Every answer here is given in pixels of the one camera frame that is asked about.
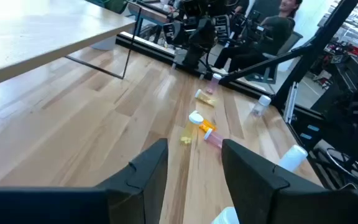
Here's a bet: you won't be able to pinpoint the yellow pill vial white cap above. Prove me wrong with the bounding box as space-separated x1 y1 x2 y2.
180 110 204 146
194 88 217 108

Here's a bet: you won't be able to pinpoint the person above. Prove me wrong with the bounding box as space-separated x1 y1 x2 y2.
213 0 304 75

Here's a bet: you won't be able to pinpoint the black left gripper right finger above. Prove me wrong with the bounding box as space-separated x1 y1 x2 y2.
221 139 358 224

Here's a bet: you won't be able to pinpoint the orange pill vial white cap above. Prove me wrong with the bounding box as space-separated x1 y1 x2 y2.
198 119 218 133

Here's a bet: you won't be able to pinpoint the white bracket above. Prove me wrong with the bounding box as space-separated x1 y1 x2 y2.
283 81 300 124

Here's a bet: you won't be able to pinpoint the pink pill vial white cap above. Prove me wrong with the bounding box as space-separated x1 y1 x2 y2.
203 128 225 149
205 73 223 95

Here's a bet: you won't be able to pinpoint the grey office chair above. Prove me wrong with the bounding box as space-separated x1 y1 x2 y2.
244 30 304 86

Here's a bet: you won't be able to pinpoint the wooden shelf black metal legs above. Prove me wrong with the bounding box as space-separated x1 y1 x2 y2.
0 0 142 91

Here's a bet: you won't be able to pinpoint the black aluminium rig frame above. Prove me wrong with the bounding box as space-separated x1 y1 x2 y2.
116 0 358 194

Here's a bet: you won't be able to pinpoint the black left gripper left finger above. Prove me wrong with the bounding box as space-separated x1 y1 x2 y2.
0 138 170 224

